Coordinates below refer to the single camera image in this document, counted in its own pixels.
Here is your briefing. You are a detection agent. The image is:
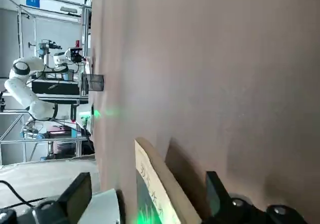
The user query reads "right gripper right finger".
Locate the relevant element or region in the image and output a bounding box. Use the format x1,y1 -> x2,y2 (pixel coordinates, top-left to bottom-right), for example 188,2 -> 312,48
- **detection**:
199,171 -> 308,224

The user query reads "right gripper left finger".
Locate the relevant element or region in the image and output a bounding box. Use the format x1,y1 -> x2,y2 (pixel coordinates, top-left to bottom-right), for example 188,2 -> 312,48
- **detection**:
0,172 -> 93,224

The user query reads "dark grey book hand print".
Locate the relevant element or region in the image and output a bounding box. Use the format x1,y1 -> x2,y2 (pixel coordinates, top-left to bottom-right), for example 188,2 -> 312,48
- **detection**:
134,137 -> 202,224

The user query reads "black mesh pen holder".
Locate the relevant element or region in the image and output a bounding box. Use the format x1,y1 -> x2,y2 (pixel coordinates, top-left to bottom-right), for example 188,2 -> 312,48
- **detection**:
86,74 -> 105,92

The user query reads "black equipment box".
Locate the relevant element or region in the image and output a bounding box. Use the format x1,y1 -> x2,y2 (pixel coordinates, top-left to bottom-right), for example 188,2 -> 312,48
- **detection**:
31,80 -> 81,95

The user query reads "blue sign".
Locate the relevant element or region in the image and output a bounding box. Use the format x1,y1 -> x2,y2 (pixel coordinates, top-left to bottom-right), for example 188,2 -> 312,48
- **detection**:
25,0 -> 41,9

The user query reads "aluminium frame rack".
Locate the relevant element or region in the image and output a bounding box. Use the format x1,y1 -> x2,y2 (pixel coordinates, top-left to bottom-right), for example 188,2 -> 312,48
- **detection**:
0,0 -> 93,165

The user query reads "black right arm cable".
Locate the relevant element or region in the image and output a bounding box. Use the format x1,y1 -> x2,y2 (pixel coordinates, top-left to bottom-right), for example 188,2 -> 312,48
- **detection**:
0,180 -> 51,209

